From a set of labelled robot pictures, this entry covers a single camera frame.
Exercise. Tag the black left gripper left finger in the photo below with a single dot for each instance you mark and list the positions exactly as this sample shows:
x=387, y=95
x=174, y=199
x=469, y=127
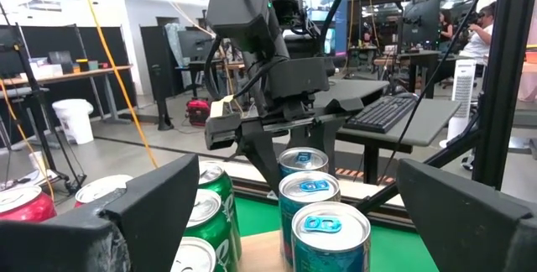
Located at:
x=84, y=242

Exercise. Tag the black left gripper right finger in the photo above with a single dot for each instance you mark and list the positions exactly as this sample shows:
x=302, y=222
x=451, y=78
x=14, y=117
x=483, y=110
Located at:
x=474, y=230

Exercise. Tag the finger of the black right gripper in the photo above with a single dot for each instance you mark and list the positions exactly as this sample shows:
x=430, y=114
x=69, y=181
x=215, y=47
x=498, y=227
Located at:
x=262, y=158
x=319, y=137

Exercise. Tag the slim green can blue tab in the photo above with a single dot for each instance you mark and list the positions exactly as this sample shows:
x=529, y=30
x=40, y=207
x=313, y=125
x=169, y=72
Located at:
x=303, y=160
x=331, y=242
x=308, y=196

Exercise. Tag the green Sprite soda can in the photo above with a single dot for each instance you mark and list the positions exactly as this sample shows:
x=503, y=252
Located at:
x=195, y=259
x=210, y=221
x=216, y=179

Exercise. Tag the red Fanta soda can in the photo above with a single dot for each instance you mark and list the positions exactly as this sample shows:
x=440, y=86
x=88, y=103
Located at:
x=100, y=190
x=25, y=207

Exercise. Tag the black monitor on arm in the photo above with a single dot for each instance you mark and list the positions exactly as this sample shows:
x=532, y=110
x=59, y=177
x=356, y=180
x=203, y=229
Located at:
x=419, y=22

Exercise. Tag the black computer keyboard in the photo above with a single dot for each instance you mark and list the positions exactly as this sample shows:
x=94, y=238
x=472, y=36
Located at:
x=379, y=114

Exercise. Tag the computer monitor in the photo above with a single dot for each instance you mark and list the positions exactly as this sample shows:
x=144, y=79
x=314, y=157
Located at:
x=331, y=20

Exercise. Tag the red black power station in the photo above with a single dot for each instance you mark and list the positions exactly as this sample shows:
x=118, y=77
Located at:
x=198, y=112

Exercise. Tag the wooden board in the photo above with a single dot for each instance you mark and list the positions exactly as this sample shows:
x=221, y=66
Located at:
x=262, y=253

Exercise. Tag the grey keyboard tray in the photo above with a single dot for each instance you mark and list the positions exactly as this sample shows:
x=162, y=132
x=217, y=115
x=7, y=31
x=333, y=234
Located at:
x=428, y=123

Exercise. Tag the white trash bin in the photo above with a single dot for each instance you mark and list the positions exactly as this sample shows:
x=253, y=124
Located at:
x=75, y=121

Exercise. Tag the white tower fan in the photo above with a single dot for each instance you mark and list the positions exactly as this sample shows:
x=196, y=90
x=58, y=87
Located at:
x=461, y=95

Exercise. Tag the black partition panel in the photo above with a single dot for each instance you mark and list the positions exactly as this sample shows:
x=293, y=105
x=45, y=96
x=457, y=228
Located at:
x=100, y=49
x=161, y=62

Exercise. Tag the person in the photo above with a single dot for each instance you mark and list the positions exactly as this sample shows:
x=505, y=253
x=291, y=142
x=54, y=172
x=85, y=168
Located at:
x=478, y=37
x=445, y=28

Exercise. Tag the wooden top work table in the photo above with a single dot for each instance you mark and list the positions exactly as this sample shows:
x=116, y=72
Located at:
x=67, y=74

